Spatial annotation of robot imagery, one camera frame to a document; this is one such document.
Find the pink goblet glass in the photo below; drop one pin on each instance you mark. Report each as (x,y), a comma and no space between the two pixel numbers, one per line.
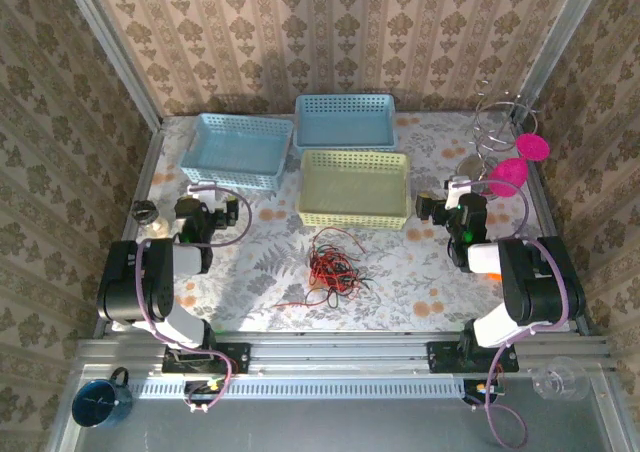
(507,177)

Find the floral tablecloth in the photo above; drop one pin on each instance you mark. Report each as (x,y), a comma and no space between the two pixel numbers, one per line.
(240,282)

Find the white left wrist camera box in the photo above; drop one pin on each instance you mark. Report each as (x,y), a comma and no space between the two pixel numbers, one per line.
(204,192)

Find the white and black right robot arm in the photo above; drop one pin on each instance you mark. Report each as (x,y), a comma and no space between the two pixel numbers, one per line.
(530,282)

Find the tilted light blue perforated basket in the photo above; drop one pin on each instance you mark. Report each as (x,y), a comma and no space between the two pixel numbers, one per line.
(235,149)

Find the aluminium frame post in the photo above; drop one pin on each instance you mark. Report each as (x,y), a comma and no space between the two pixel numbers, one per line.
(559,47)
(111,52)

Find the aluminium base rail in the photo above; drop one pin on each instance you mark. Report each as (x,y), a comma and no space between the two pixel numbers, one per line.
(340,354)

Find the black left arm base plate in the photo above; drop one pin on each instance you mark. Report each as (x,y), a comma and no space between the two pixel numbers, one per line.
(235,358)

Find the dark blue mug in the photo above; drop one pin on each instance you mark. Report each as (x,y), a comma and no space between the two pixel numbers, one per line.
(100,399)

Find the small bottle with black cap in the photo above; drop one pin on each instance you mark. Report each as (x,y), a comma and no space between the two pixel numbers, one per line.
(150,219)

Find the pale yellow perforated basket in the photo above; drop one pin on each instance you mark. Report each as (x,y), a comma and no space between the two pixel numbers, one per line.
(352,187)

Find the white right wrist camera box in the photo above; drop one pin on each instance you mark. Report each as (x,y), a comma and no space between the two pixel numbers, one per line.
(459,186)

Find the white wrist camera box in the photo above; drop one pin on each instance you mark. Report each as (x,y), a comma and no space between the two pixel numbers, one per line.
(204,192)
(459,186)

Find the clear glass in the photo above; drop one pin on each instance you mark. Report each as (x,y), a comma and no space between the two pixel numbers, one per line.
(560,382)

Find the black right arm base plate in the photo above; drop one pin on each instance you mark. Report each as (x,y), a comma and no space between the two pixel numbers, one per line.
(442,357)

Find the aluminium table side rail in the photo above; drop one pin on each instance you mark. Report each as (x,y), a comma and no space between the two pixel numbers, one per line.
(151,162)
(547,207)

